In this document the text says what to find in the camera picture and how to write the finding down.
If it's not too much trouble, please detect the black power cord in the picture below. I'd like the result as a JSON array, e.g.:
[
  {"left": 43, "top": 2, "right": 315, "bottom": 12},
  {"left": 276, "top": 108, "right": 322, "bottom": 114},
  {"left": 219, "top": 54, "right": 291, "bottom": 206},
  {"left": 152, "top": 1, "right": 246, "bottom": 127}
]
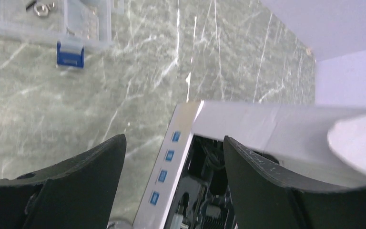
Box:
[{"left": 199, "top": 137, "right": 226, "bottom": 171}]

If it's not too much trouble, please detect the clear plastic organizer box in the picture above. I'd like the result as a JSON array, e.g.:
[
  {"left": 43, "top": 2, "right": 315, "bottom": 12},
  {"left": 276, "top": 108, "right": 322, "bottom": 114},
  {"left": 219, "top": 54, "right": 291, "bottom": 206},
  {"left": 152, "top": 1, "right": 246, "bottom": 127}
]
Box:
[{"left": 0, "top": 0, "right": 124, "bottom": 68}]

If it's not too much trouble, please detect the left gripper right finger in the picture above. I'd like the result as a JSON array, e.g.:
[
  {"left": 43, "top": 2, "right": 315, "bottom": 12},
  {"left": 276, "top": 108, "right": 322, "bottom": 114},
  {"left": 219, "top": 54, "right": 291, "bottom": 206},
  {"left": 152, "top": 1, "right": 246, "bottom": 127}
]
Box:
[{"left": 223, "top": 136, "right": 366, "bottom": 229}]

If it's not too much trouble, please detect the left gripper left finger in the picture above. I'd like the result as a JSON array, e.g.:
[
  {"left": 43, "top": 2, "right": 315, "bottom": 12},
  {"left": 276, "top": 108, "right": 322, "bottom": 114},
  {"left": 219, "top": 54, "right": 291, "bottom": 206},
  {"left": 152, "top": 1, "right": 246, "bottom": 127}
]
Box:
[{"left": 0, "top": 134, "right": 127, "bottom": 229}]

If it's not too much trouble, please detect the white hair clipper box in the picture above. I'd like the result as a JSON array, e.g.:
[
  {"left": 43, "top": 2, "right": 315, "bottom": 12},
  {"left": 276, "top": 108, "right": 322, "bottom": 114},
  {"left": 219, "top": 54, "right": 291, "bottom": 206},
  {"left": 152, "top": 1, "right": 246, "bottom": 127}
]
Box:
[{"left": 133, "top": 101, "right": 366, "bottom": 229}]

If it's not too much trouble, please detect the silver combination wrench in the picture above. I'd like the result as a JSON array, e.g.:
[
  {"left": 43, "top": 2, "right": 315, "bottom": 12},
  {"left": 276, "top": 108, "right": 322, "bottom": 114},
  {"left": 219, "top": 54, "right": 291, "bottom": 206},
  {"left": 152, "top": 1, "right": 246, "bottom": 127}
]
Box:
[{"left": 107, "top": 219, "right": 133, "bottom": 229}]

